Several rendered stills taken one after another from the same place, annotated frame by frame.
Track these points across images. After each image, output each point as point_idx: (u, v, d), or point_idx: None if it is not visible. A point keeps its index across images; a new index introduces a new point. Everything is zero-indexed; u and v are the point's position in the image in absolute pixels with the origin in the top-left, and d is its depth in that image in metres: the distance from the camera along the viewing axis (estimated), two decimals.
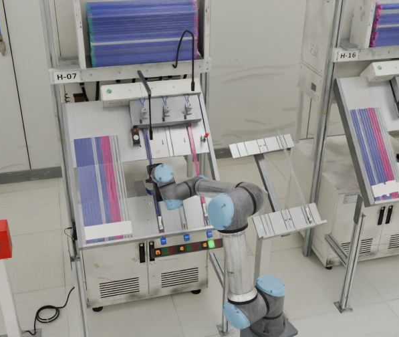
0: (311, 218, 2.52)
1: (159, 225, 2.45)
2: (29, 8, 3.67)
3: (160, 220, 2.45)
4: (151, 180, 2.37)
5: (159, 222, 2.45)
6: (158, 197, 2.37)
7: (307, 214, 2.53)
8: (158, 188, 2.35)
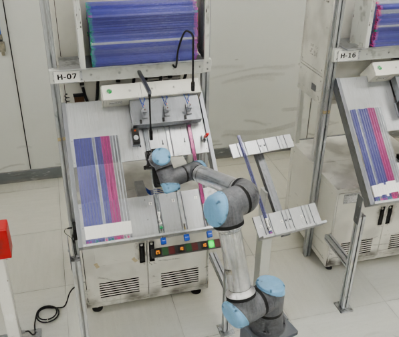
0: (161, 222, 2.45)
1: (267, 226, 2.45)
2: (29, 8, 3.67)
3: (267, 221, 2.45)
4: (149, 166, 2.39)
5: (267, 223, 2.45)
6: (156, 182, 2.38)
7: (158, 217, 2.46)
8: (156, 174, 2.37)
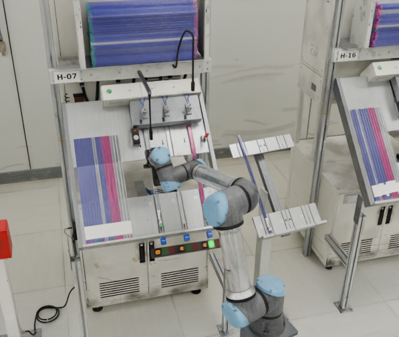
0: (161, 220, 2.45)
1: (267, 226, 2.45)
2: (29, 8, 3.67)
3: (267, 221, 2.45)
4: (149, 165, 2.39)
5: (267, 223, 2.45)
6: (156, 181, 2.38)
7: (158, 216, 2.46)
8: (156, 172, 2.37)
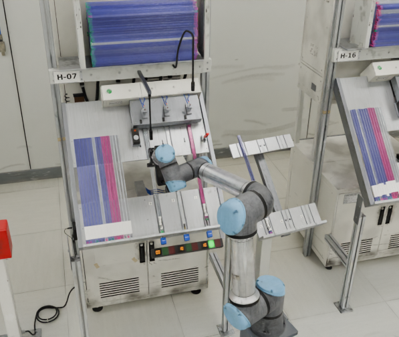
0: (162, 227, 2.45)
1: (267, 226, 2.45)
2: (29, 8, 3.67)
3: (267, 221, 2.45)
4: (152, 164, 2.29)
5: (267, 223, 2.45)
6: (159, 181, 2.28)
7: (158, 222, 2.45)
8: (160, 172, 2.27)
